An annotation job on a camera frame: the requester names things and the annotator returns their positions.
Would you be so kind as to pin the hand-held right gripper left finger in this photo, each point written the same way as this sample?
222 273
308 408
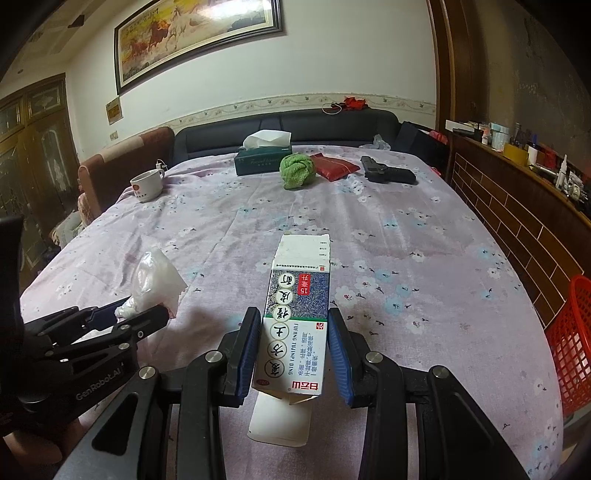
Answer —
244 355

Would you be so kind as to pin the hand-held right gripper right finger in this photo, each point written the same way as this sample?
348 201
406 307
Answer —
339 360

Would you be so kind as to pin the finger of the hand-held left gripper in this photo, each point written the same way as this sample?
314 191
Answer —
143 321
104 316

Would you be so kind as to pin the clear plastic bag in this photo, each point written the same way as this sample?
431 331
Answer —
154 277

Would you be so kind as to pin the blue patterned medicine box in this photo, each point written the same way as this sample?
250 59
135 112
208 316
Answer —
295 314

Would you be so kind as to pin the red plastic basket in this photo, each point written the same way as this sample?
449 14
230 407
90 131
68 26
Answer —
572 350

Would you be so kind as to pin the white mug with red logo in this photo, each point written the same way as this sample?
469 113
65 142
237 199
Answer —
145 187

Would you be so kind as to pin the white charger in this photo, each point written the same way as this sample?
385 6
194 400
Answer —
160 165

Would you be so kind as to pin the brown armchair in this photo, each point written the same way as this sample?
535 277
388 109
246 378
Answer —
120 157

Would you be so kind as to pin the dark green tissue box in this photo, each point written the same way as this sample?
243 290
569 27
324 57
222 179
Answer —
258 164

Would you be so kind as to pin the green cloth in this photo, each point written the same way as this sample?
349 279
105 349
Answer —
298 170

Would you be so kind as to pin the red wallet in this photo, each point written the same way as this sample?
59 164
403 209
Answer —
332 167

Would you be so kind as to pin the black toy pistol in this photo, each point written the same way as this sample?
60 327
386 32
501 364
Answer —
388 173

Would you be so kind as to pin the wooden cabinet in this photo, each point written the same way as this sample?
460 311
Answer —
508 221

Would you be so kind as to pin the crumpled clear plastic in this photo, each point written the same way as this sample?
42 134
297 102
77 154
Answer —
378 143

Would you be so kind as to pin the black bag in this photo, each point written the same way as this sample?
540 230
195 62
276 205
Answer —
415 138

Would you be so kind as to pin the black sofa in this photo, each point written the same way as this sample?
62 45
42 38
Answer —
323 124

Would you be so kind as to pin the red white flat box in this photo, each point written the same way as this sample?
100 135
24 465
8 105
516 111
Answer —
438 137

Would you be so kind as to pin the red cloth item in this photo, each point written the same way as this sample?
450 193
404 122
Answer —
355 104

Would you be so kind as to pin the framed horse painting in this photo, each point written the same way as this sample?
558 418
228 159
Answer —
194 37

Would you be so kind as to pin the row of small bottles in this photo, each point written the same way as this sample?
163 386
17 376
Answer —
554 161

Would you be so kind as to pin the yellow wall plaque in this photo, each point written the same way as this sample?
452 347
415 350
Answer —
113 110

